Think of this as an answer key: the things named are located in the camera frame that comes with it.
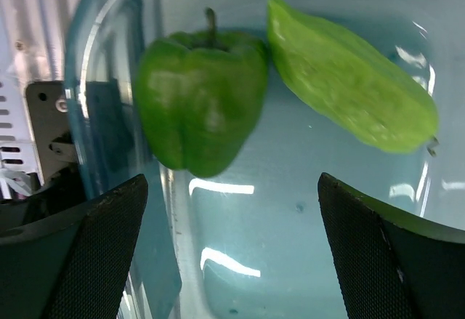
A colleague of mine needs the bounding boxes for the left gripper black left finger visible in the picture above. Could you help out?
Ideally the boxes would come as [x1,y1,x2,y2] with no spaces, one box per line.
[1,174,148,318]

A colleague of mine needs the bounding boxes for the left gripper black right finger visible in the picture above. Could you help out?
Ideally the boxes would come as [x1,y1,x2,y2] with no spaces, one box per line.
[318,173,464,319]

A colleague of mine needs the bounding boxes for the green bell pepper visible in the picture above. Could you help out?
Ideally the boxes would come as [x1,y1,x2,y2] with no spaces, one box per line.
[133,7,268,178]

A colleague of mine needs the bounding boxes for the blue plastic tray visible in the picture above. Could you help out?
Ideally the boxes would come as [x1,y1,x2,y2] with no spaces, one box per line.
[65,0,464,318]

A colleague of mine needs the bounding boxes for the white slotted cable duct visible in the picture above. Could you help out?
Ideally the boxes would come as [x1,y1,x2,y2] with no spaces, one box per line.
[0,75,41,200]

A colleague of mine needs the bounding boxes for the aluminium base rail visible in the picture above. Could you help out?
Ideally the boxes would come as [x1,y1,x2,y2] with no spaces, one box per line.
[1,0,70,84]

